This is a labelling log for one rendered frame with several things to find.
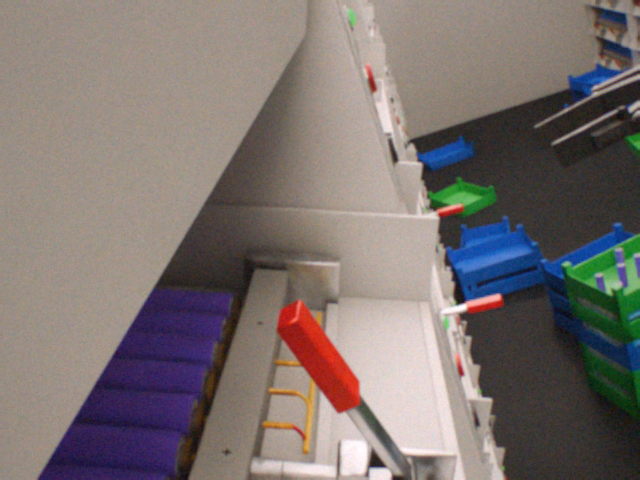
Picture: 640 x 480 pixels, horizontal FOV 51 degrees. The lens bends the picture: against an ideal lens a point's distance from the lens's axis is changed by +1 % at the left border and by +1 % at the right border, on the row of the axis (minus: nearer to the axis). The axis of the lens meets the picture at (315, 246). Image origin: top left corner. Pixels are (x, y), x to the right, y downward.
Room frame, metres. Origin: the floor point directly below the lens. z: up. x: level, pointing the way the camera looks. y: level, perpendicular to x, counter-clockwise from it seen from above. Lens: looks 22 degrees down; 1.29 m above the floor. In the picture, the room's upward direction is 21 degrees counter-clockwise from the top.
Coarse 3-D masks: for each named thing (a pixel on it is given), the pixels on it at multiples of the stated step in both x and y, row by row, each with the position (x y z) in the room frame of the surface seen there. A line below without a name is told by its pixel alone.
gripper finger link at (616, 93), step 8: (632, 80) 0.69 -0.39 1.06; (608, 88) 0.71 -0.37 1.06; (616, 88) 0.70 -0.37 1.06; (624, 88) 0.70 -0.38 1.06; (632, 88) 0.69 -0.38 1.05; (600, 96) 0.71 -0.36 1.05; (608, 96) 0.71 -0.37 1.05; (616, 96) 0.70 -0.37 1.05; (624, 96) 0.70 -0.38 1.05; (632, 96) 0.69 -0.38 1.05; (616, 104) 0.70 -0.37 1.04; (624, 104) 0.70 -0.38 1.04; (608, 112) 0.71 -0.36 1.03
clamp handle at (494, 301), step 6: (498, 294) 0.59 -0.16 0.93; (474, 300) 0.59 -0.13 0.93; (480, 300) 0.59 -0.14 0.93; (486, 300) 0.58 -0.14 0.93; (492, 300) 0.58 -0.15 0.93; (498, 300) 0.58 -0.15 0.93; (456, 306) 0.60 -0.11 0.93; (462, 306) 0.59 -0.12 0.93; (468, 306) 0.58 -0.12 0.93; (474, 306) 0.58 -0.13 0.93; (480, 306) 0.58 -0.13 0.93; (486, 306) 0.58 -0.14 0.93; (492, 306) 0.58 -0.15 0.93; (498, 306) 0.58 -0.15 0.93; (444, 312) 0.59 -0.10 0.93; (450, 312) 0.59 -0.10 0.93; (456, 312) 0.59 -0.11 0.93; (462, 312) 0.59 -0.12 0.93
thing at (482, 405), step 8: (432, 272) 0.73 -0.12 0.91; (432, 280) 0.71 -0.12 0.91; (440, 288) 0.69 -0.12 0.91; (440, 296) 0.67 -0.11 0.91; (440, 304) 0.65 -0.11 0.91; (448, 328) 0.60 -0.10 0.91; (448, 336) 0.59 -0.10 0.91; (456, 352) 0.56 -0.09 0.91; (464, 384) 0.51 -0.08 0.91; (472, 400) 0.42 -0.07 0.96; (480, 400) 0.42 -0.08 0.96; (488, 400) 0.41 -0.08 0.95; (480, 408) 0.42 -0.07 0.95; (488, 408) 0.41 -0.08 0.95; (480, 416) 0.42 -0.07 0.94; (488, 416) 0.42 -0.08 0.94; (480, 424) 0.42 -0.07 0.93; (480, 432) 0.42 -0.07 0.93; (480, 440) 0.42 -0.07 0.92
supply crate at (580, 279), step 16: (608, 256) 1.53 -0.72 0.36; (624, 256) 1.54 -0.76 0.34; (576, 272) 1.52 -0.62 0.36; (592, 272) 1.52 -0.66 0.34; (608, 272) 1.52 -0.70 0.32; (576, 288) 1.47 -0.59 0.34; (592, 288) 1.40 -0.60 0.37; (608, 288) 1.45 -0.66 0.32; (624, 288) 1.42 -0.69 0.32; (608, 304) 1.35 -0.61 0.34; (624, 304) 1.32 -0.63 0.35
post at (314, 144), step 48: (336, 48) 0.33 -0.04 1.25; (288, 96) 0.33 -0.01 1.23; (336, 96) 0.33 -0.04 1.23; (240, 144) 0.34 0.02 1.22; (288, 144) 0.33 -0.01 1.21; (336, 144) 0.33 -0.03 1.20; (240, 192) 0.34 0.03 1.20; (288, 192) 0.34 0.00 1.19; (336, 192) 0.33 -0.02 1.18; (384, 192) 0.33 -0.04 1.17
